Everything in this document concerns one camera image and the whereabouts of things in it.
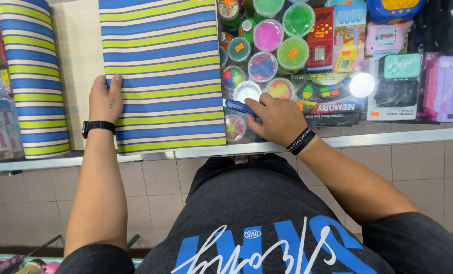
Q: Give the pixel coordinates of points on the person's left hand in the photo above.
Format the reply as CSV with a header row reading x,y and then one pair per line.
x,y
104,102

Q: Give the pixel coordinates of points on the person's right hand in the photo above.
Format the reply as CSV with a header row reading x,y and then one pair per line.
x,y
281,121

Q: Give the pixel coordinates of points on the person's left fingers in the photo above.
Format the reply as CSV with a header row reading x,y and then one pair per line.
x,y
112,80

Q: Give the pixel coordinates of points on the striped wrapping paper sheet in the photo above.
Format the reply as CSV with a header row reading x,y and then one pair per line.
x,y
165,68

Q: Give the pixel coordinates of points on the blue utility cutter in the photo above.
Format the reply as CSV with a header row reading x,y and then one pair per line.
x,y
238,106

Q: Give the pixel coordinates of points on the black wrist watch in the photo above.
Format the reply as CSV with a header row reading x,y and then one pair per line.
x,y
98,126

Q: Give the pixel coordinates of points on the striped wrapping paper roll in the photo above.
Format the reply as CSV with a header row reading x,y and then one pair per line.
x,y
32,76

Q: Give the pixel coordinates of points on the group of colourful slime tubs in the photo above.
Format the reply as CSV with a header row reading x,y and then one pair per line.
x,y
268,36

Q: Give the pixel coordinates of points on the dark grey printed t-shirt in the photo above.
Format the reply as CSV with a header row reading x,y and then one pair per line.
x,y
257,220

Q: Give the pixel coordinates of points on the shelf of pink goods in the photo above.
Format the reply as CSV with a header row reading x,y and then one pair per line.
x,y
17,264

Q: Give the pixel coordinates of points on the red handheld game box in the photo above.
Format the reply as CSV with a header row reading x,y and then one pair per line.
x,y
320,42

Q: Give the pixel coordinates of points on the black memory game box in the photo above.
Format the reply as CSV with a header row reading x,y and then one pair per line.
x,y
325,99

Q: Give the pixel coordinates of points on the yellow handheld game box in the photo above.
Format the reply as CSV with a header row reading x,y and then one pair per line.
x,y
349,42

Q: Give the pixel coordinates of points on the pink handheld car game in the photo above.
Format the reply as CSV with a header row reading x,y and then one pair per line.
x,y
388,38

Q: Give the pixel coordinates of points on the white box with teal console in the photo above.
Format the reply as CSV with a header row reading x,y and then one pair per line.
x,y
396,91

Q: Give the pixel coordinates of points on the blue yellow pop game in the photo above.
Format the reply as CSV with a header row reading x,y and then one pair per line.
x,y
394,9

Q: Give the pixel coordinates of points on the black printed bag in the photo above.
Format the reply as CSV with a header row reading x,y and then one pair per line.
x,y
439,26

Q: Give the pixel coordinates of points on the purple pop game console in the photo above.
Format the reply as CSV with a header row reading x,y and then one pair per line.
x,y
447,87

